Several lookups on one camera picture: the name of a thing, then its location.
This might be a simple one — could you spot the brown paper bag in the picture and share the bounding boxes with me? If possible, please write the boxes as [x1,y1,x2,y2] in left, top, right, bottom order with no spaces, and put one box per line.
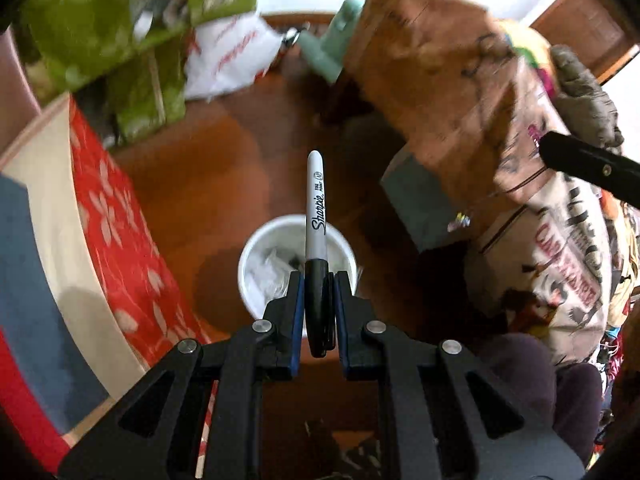
[342,0,526,206]

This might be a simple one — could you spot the black white marker pen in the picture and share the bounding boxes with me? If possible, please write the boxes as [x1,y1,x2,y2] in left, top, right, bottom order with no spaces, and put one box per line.
[304,150,337,359]

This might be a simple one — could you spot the pink satin cloth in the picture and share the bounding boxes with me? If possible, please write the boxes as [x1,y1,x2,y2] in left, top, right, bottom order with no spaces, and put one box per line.
[0,27,43,143]

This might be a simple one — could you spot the mint green container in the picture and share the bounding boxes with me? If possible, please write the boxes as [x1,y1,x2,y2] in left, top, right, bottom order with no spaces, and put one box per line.
[299,0,365,84]

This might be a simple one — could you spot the grey fuzzy cloth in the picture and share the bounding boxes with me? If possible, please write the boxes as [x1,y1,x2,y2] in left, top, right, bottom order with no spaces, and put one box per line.
[549,44,625,150]

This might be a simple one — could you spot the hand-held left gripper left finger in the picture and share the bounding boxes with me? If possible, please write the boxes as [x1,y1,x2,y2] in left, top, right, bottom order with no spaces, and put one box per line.
[57,270,306,480]

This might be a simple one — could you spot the grey box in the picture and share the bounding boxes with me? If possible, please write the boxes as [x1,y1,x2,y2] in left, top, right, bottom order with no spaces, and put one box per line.
[379,142,473,253]

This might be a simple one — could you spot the small green floral box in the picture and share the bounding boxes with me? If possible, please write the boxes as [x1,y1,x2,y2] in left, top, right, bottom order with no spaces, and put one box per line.
[106,40,187,144]

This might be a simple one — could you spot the brown wooden door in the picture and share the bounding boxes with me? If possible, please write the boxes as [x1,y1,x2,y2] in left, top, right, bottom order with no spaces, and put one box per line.
[529,0,640,86]

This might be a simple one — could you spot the white plastic bag red print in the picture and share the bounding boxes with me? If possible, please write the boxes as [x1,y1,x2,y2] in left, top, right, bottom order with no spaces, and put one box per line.
[182,12,283,103]

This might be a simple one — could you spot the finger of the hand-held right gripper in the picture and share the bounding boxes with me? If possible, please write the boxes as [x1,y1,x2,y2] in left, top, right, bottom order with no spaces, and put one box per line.
[539,131,640,209]

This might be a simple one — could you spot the green patterned bag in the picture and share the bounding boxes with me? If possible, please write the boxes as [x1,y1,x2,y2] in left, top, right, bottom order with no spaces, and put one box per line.
[20,0,262,92]

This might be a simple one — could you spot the white cup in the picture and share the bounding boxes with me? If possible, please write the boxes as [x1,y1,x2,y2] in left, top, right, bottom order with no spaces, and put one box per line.
[238,214,359,319]

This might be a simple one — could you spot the person's dark purple trousers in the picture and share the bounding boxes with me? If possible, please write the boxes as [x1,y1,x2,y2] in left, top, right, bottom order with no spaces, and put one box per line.
[470,331,607,466]

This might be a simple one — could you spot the crumpled clear wrapper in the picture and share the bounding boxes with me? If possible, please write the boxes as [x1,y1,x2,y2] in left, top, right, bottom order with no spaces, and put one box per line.
[247,247,303,311]

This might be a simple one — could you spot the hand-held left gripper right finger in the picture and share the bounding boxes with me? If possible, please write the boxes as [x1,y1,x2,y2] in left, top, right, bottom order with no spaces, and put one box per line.
[332,270,587,480]

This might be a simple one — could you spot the printed canvas tote bag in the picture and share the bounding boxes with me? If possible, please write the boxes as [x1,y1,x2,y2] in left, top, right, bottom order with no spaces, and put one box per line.
[462,50,626,368]

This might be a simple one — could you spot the red floral box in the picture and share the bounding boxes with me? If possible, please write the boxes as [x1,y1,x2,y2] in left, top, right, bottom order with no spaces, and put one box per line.
[67,96,221,356]

